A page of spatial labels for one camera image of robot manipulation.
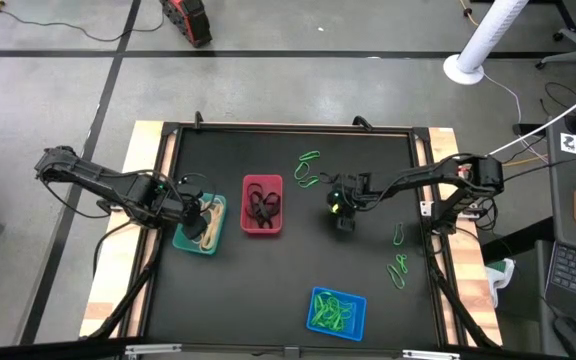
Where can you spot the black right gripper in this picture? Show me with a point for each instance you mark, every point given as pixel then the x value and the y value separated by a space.
pixel 355 190

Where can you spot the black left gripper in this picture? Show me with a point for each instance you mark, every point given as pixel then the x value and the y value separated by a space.
pixel 178 210

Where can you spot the tan rubber band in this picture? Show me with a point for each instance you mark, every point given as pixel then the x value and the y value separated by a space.
pixel 208 205
pixel 214 235
pixel 220 220
pixel 207 245

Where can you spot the teal plastic basket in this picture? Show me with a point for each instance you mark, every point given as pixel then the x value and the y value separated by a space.
pixel 188 245

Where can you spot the green rubber band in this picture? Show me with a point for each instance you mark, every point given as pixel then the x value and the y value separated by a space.
pixel 402 260
pixel 332 312
pixel 324 305
pixel 396 235
pixel 393 272
pixel 302 157
pixel 318 324
pixel 315 310
pixel 340 302
pixel 309 183
pixel 340 324
pixel 349 315
pixel 296 172

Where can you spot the black rubber band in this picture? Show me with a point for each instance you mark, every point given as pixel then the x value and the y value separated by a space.
pixel 260 220
pixel 254 187
pixel 270 202

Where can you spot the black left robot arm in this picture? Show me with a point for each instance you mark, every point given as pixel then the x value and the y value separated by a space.
pixel 113 185

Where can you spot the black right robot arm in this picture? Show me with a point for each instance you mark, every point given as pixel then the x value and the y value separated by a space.
pixel 433 172

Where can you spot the red plastic basket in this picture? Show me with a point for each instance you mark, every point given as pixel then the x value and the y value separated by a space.
pixel 275 181

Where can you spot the black table clamp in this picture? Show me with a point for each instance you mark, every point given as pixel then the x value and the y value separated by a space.
pixel 198 120
pixel 363 122

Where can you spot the blue plastic basket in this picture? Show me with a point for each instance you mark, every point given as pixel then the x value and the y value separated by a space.
pixel 358 332

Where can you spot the green white bag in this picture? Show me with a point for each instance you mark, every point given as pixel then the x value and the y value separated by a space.
pixel 500 275

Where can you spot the red black floor device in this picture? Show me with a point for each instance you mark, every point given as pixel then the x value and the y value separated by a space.
pixel 188 20

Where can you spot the black floor power strip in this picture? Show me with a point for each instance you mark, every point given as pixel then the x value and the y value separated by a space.
pixel 528 129

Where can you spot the black side desk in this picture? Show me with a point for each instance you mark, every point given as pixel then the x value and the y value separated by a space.
pixel 563 220

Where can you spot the white floor stand pole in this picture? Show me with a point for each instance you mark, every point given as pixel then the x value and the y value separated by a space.
pixel 488 30

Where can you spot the black computer mouse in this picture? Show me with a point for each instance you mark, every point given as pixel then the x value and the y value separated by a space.
pixel 573 337

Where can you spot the silver beam bracket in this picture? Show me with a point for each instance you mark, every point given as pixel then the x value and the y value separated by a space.
pixel 150 348
pixel 430 355

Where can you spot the black overhead frame beam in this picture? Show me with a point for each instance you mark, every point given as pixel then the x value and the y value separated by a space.
pixel 43 352

